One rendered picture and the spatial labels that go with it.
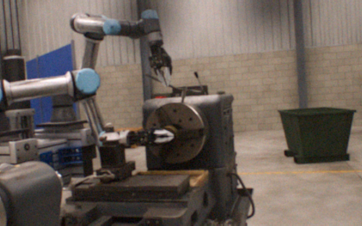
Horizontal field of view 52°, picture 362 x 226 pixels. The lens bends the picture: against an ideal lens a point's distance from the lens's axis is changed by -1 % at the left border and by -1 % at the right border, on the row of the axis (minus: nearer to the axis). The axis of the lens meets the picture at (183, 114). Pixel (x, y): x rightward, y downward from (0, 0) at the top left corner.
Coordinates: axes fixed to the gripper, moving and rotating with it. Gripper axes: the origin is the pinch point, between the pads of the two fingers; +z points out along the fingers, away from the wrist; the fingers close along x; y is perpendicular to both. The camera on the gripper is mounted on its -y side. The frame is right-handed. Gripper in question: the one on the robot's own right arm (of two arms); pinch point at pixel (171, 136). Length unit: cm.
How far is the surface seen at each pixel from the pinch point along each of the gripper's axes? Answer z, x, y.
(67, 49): -327, 114, -420
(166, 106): -6.9, 13.6, -14.9
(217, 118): 15.8, 4.7, -31.2
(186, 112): 3.9, 9.9, -15.1
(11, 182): 3, 5, 106
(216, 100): 16.0, 14.2, -31.9
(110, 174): -8.5, -7.8, 45.9
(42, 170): 3, 5, 97
